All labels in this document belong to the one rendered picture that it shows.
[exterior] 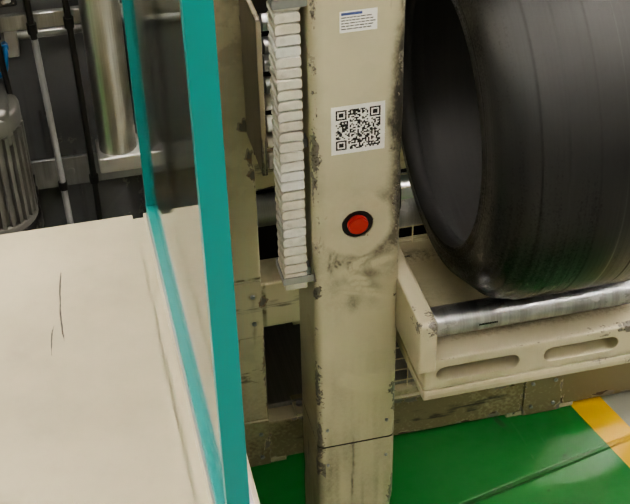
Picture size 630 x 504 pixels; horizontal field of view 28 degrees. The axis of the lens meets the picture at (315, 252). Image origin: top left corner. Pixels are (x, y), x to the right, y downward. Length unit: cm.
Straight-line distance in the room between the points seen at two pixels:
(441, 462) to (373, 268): 113
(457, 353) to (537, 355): 13
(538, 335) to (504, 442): 107
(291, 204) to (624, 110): 47
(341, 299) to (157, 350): 63
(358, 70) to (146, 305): 49
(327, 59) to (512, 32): 24
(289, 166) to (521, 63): 35
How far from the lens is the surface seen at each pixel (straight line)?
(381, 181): 176
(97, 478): 116
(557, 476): 291
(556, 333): 193
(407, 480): 286
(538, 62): 158
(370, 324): 191
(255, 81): 211
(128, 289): 136
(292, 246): 180
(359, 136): 171
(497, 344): 190
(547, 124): 158
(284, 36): 162
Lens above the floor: 211
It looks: 37 degrees down
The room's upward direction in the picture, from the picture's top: 1 degrees counter-clockwise
